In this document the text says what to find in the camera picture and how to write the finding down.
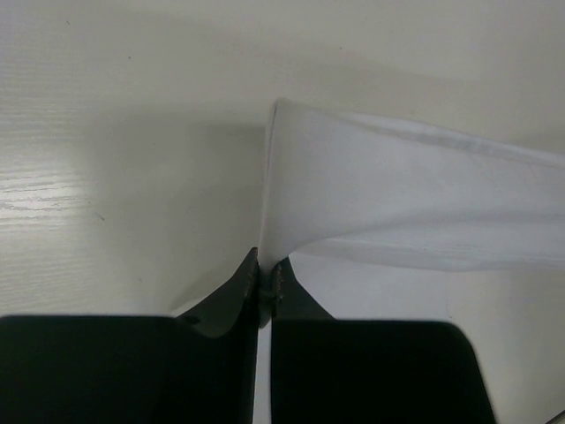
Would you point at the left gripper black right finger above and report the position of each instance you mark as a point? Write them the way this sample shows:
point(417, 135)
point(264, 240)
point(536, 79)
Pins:
point(325, 370)

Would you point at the white skirt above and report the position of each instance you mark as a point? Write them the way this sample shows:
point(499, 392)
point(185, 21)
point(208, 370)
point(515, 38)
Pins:
point(406, 194)

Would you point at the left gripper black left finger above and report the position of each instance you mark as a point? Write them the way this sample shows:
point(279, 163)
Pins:
point(196, 367)

